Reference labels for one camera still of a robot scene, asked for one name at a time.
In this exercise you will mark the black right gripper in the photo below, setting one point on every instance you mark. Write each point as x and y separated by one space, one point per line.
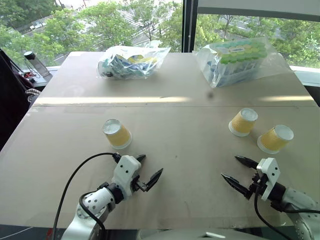
257 185

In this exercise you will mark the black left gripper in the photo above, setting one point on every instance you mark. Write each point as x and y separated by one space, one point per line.
137 185

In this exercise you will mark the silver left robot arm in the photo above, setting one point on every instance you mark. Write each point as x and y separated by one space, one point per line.
96 202

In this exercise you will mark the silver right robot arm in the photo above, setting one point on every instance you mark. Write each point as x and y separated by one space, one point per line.
301 202

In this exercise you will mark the yellow paper cup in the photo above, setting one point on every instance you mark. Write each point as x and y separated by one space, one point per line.
118 136
273 140
242 123

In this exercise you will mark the clear bag of blue packets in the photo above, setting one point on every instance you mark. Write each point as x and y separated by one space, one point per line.
130 63

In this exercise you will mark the clear bag with green-topped box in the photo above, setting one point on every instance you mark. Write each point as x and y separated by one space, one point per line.
235 62

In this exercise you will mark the clear bottle with black cap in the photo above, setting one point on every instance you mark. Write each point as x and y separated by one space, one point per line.
37 65

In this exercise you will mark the small red object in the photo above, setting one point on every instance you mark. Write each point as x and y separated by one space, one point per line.
28 74

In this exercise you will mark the white window blind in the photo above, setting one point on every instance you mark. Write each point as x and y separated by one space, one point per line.
257 7

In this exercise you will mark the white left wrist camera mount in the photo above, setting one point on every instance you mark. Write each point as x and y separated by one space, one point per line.
126 170

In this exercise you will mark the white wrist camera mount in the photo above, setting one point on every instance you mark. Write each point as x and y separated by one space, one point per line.
126 170
271 172

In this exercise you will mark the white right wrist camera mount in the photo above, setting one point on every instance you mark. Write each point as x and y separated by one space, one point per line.
271 172

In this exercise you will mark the black window frame post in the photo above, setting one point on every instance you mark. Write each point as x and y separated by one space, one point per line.
189 25

